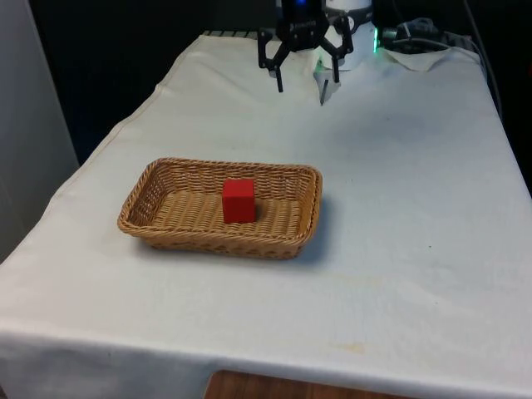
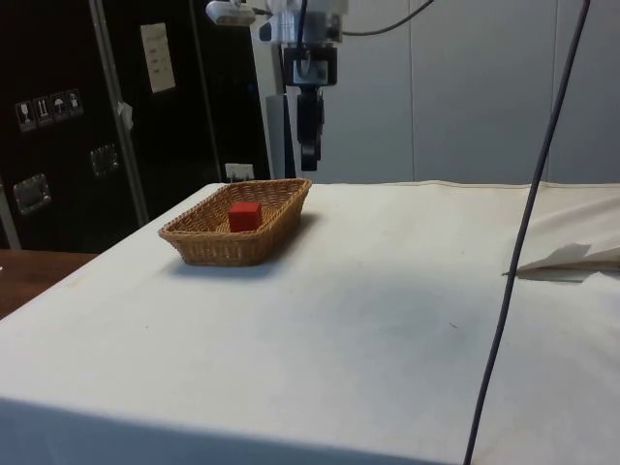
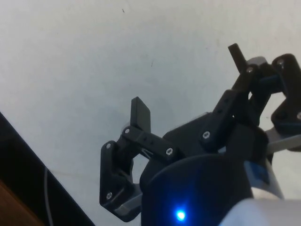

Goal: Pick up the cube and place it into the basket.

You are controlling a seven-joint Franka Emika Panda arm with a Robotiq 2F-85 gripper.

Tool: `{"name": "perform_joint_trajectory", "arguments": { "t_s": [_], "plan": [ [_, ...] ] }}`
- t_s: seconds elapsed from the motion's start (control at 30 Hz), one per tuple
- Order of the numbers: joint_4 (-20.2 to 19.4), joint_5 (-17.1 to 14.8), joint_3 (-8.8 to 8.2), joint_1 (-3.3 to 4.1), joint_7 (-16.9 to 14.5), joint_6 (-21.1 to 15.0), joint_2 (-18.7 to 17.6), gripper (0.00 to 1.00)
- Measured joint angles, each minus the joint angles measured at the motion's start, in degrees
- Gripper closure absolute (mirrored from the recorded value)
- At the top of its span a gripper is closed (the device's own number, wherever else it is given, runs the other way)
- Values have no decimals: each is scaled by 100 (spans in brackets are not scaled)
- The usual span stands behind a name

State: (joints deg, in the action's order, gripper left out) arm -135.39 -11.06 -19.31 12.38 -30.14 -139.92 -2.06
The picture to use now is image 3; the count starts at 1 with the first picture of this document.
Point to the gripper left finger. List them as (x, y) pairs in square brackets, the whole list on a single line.
[(113, 169)]

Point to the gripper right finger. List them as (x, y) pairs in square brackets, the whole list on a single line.
[(223, 117)]

